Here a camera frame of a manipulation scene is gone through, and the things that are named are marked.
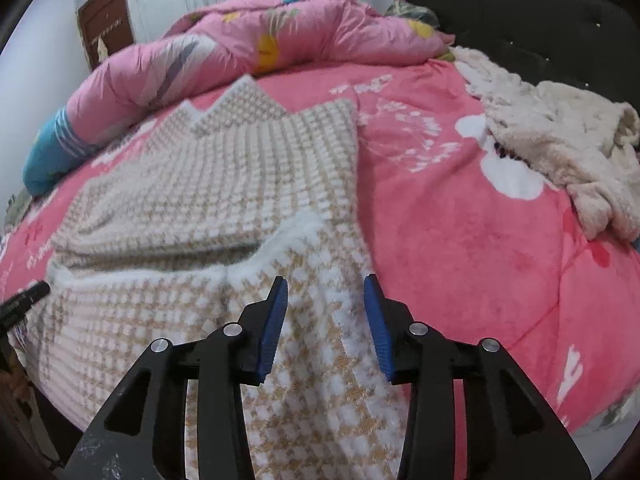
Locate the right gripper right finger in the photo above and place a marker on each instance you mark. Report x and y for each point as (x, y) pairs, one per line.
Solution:
(475, 392)

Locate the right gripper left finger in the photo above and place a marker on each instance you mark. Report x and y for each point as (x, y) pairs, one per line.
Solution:
(139, 430)

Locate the beige white checkered knit sweater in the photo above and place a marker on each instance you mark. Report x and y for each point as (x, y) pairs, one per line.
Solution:
(175, 241)

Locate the blue pillow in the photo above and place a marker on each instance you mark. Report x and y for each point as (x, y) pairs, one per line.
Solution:
(57, 151)

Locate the red floral bed sheet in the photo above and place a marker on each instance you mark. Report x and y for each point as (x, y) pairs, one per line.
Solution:
(476, 243)

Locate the cream fluffy blanket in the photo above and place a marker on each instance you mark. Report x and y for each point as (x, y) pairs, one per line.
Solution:
(577, 139)

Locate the brown wooden door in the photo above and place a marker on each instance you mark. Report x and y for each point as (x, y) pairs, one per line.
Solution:
(105, 29)

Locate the pink floral quilt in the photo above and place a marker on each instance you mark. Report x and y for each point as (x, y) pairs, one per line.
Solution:
(213, 46)

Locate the black tufted headboard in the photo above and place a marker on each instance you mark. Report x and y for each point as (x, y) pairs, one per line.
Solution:
(589, 44)

